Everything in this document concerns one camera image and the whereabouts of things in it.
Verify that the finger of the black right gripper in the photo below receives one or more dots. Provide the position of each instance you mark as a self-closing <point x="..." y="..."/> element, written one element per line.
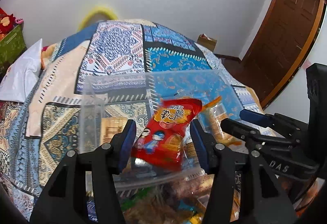
<point x="277" y="122"/>
<point x="254" y="140"/>

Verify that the green storage box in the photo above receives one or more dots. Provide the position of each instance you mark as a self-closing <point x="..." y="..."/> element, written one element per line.
<point x="12" y="46"/>

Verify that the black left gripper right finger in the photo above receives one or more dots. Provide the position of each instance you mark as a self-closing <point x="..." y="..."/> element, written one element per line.
<point x="263" y="199"/>

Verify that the biscuit pack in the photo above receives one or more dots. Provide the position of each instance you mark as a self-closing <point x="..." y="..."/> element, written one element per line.
<point x="111" y="126"/>

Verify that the orange clear snack packet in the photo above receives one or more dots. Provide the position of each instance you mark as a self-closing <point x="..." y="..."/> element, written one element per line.
<point x="217" y="121"/>

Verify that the red plush flower toy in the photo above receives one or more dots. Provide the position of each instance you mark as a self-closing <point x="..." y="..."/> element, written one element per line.
<point x="7" y="23"/>

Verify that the red snack bag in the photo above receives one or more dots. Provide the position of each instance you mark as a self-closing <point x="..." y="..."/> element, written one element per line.
<point x="160" y="143"/>

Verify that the snack pile on bed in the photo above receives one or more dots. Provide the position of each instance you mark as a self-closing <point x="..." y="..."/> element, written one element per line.
<point x="179" y="201"/>

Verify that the white pillow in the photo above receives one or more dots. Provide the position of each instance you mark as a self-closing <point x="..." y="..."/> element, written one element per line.
<point x="22" y="75"/>

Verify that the patterned blue bed quilt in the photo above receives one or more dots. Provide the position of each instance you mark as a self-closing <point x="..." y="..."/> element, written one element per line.
<point x="37" y="134"/>

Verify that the yellow hoop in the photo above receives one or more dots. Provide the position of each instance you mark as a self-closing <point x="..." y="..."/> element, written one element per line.
<point x="97" y="14"/>

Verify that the small cardboard box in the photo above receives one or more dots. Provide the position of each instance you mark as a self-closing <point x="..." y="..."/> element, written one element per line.
<point x="208" y="42"/>

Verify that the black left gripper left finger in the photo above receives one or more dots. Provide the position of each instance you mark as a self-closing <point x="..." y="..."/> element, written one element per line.
<point x="63" y="199"/>

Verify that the clear plastic storage box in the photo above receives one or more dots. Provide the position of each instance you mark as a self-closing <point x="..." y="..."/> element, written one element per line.
<point x="137" y="97"/>

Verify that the brown wooden door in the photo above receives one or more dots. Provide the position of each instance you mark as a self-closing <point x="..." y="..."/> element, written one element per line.
<point x="280" y="45"/>

